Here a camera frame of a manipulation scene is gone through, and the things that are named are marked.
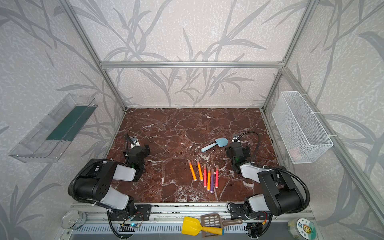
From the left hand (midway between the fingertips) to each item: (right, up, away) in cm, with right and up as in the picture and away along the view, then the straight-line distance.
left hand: (138, 140), depth 93 cm
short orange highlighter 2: (+39, -17, -6) cm, 43 cm away
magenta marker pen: (+42, -19, -8) cm, 47 cm away
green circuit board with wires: (+8, -37, -23) cm, 45 cm away
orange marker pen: (+44, -21, -8) cm, 49 cm away
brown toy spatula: (+46, -36, -21) cm, 62 cm away
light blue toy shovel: (+53, -2, +7) cm, 54 cm away
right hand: (+64, -1, +1) cm, 64 cm away
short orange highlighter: (+34, -18, -6) cm, 39 cm away
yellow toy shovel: (+35, -38, -22) cm, 56 cm away
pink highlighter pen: (+48, -20, -8) cm, 53 cm away
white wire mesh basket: (+82, +6, -32) cm, 88 cm away
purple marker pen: (+46, -22, -9) cm, 51 cm away
